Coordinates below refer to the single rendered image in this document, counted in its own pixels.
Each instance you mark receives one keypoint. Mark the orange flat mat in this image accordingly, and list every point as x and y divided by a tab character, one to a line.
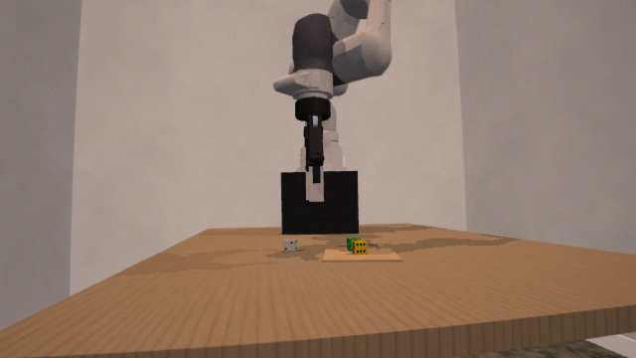
373	256

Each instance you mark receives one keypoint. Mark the green die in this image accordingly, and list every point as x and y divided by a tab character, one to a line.
349	243

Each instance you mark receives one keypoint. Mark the yellow die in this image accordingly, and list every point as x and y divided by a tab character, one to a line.
359	247

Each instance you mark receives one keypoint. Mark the white die with black pips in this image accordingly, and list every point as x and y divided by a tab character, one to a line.
290	245

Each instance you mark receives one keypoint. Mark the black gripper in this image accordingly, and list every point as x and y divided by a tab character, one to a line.
313	110

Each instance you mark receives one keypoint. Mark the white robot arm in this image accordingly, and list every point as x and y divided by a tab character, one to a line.
363	55

